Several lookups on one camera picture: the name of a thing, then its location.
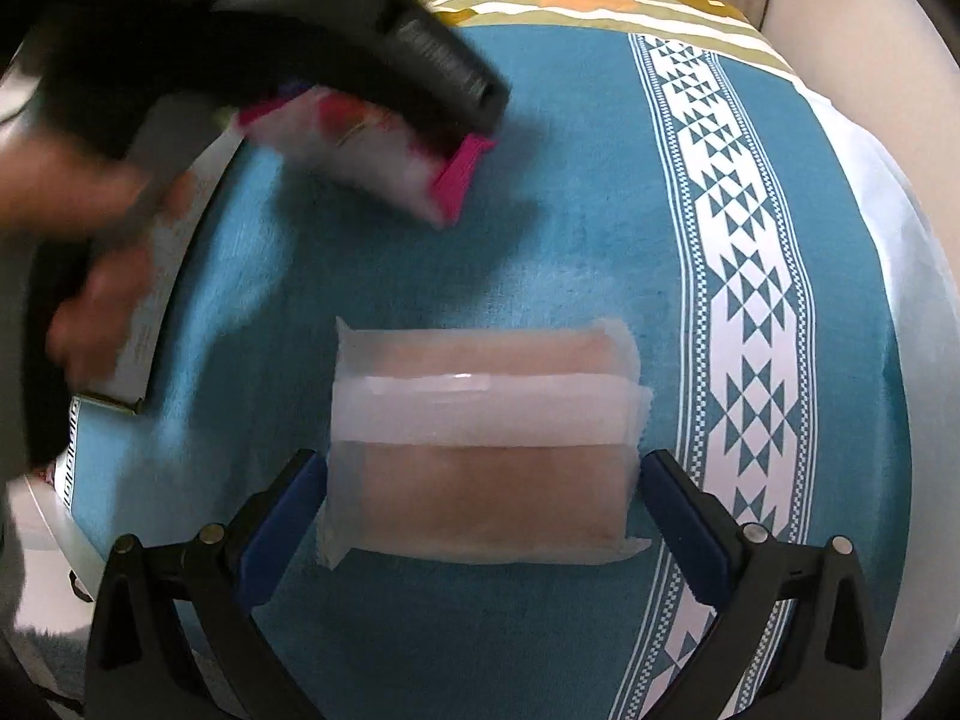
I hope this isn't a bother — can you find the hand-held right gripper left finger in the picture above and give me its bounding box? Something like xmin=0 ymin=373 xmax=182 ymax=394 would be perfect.
xmin=88 ymin=448 xmax=331 ymax=720

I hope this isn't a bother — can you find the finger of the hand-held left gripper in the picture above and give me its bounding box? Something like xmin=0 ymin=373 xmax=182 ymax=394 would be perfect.
xmin=358 ymin=6 xmax=512 ymax=130

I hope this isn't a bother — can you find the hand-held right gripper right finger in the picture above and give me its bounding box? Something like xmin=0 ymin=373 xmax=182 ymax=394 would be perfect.
xmin=637 ymin=448 xmax=880 ymax=720

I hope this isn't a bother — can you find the pink-edged white snack packet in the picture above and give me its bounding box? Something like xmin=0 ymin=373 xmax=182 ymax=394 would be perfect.
xmin=235 ymin=85 xmax=501 ymax=227

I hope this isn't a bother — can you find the translucent white snack packet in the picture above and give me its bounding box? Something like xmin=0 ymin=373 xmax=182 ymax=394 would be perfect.
xmin=317 ymin=313 xmax=655 ymax=569

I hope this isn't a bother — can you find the person's left hand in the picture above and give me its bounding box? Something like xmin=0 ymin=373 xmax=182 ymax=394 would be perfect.
xmin=0 ymin=139 xmax=197 ymax=385

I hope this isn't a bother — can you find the floral striped cloth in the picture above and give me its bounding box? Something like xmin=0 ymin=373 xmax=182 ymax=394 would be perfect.
xmin=396 ymin=0 xmax=805 ymax=81

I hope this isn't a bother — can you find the blue patterned tablecloth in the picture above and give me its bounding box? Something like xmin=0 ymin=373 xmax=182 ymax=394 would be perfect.
xmin=55 ymin=19 xmax=902 ymax=720

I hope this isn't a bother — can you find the white sheet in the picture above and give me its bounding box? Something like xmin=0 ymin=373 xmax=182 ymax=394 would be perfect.
xmin=793 ymin=81 xmax=960 ymax=620

